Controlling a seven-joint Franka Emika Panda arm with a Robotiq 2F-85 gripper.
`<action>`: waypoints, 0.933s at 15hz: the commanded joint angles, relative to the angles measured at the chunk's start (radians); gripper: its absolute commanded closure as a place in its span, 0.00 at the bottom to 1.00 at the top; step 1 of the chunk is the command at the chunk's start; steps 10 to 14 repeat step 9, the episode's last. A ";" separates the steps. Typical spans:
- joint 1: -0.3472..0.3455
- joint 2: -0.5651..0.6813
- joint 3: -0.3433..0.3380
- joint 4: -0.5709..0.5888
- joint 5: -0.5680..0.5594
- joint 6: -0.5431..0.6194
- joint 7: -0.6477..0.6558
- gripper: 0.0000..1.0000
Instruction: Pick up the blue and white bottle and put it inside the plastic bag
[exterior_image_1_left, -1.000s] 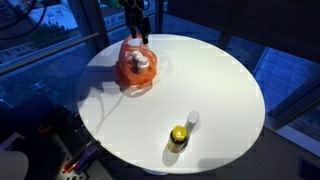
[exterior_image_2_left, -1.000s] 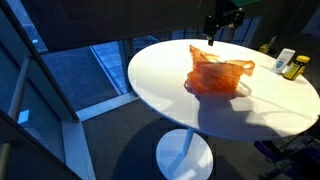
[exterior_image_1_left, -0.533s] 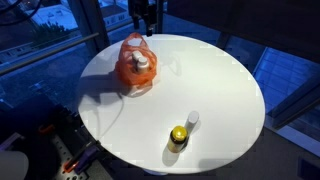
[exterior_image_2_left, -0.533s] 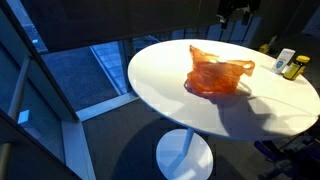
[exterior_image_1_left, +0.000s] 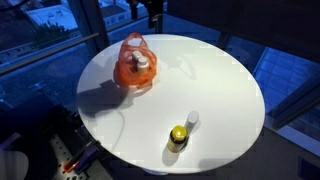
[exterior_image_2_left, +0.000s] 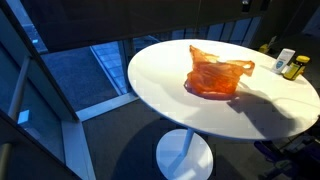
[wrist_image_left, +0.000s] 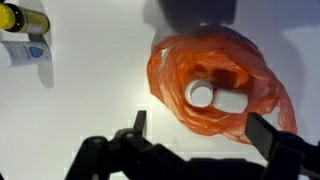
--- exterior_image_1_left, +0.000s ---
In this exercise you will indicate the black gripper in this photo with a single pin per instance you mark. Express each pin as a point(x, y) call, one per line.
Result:
point(150, 5)

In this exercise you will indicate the white capped bottle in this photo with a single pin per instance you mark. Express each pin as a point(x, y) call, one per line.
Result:
point(136, 55)

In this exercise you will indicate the orange plastic bag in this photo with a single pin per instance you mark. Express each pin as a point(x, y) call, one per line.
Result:
point(125, 71)

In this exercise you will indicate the metal handrail bar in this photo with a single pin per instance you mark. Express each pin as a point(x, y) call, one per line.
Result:
point(50, 53)

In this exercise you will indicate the white tube with blue logo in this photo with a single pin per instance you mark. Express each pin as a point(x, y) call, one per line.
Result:
point(192, 117)

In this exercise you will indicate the yellow lidded jar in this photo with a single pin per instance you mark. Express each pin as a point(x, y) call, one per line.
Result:
point(177, 136)

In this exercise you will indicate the purple clamp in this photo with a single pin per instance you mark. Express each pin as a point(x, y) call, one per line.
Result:
point(85, 158)

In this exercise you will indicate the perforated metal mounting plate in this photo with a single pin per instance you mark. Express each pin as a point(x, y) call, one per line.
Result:
point(61, 150)

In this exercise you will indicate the white rounded object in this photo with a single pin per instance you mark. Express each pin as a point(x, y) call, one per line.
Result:
point(11, 166)

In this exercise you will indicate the white table pedestal base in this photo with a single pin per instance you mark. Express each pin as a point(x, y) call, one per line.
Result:
point(155, 171)

